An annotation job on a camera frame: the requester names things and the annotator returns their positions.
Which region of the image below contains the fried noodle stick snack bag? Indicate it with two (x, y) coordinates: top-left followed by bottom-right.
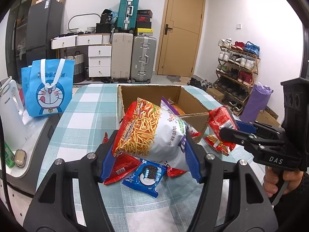
(111, 97), (194, 178)

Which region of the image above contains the purple fabric bag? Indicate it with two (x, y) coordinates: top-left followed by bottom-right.
(240, 83), (274, 126)

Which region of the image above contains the blue cartoon tote bag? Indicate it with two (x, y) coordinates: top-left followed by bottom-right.
(21, 58), (74, 118)

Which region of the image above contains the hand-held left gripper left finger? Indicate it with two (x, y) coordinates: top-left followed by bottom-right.
(23, 129), (121, 232)

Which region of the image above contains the small red snack packet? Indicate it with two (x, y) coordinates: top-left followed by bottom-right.
(166, 167), (187, 178)

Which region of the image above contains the beige hard suitcase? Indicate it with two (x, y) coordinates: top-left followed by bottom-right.
(110, 31), (134, 81)

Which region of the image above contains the dark grey refrigerator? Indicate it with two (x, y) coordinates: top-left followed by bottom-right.
(25, 0), (64, 58)

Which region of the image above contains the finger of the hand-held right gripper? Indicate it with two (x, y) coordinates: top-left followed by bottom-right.
(235, 120), (283, 136)
(219, 127), (268, 151)

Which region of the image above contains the white long drawer unit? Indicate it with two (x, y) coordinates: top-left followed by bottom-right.
(51, 34), (113, 49)

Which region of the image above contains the yellow and white shoe box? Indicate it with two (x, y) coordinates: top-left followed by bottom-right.
(135, 28), (154, 37)

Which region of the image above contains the woven grey basket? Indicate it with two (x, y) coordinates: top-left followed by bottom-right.
(63, 52), (85, 84)

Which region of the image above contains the green drink can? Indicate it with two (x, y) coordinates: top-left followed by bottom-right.
(3, 141), (15, 168)

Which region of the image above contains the white drawer cabinet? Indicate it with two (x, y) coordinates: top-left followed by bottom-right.
(88, 45), (113, 78)

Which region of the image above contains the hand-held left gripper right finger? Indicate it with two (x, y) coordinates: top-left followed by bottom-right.
(185, 135), (273, 232)

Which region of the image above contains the large purple grape candy bag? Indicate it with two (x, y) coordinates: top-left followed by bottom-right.
(160, 97), (179, 113)

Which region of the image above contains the black glass cabinet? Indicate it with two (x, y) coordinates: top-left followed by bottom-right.
(5, 0), (40, 83)

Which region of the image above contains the red triangular snack bag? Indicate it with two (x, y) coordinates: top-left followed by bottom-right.
(103, 132), (142, 185)

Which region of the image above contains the silver hard suitcase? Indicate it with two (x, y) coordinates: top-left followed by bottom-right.
(130, 36), (157, 83)

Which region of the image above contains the printed floor cardboard box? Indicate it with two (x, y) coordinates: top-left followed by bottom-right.
(256, 106), (280, 127)

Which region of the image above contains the small flat cardboard box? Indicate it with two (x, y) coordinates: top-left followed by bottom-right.
(206, 87), (225, 102)

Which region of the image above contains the small grey oval case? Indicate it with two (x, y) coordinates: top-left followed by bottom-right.
(14, 149), (26, 168)

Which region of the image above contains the grey side table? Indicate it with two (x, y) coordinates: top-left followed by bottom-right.
(0, 112), (63, 196)

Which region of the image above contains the wooden shoe rack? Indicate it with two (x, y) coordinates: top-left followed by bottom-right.
(214, 46), (261, 116)

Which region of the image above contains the oval metal ring frame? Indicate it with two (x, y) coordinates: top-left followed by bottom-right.
(67, 13), (102, 33)

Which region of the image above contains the black storage box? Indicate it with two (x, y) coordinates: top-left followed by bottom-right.
(95, 23), (115, 34)

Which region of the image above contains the teal hard suitcase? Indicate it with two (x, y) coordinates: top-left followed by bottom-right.
(116, 0), (140, 32)

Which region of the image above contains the group of assorted shoes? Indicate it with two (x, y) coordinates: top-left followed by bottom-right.
(188, 37), (261, 116)

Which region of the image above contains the tan wooden door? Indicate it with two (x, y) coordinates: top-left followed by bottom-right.
(154, 0), (207, 76)

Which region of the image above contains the red spicy snack packet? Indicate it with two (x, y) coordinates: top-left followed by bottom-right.
(204, 106), (239, 156)

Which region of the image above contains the white plastic appliance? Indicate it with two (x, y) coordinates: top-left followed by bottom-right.
(0, 76), (28, 151)

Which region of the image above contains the person's right hand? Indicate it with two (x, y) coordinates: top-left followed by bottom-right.
(263, 167), (307, 199)

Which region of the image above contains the blue cookie packet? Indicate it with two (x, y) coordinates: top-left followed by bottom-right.
(122, 159), (167, 198)

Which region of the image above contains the brown cardboard box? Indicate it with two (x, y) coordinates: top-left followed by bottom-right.
(117, 84), (210, 143)

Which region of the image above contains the dark framed panel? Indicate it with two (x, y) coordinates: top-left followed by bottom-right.
(298, 17), (309, 83)

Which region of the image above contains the black bag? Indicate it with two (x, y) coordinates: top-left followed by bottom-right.
(100, 9), (119, 25)

